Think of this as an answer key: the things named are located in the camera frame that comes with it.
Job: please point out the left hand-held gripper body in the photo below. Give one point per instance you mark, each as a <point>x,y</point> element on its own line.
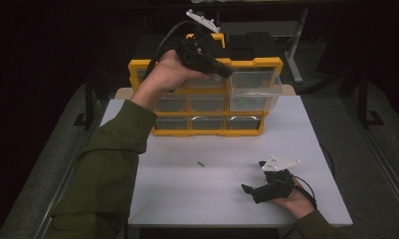
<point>195,54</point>

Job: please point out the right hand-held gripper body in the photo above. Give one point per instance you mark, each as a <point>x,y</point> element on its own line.
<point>280,163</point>

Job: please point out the yellow black organizer cabinet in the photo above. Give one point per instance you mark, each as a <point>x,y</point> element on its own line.
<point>253,62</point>

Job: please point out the pulled-out clear plastic drawer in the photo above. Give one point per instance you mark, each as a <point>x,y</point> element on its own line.
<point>256,86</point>

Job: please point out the person's left hand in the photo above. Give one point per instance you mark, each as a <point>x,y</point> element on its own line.
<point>163,78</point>

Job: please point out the person's right hand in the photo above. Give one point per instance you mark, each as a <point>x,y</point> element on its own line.
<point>298,202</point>

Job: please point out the set of closed clear drawers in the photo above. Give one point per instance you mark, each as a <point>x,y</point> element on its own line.
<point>207,103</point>

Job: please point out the black metal stand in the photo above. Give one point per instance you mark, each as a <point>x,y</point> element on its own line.
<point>89,99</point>
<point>364,99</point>

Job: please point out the white metal desk frame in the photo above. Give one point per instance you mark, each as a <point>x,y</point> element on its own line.
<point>296,49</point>

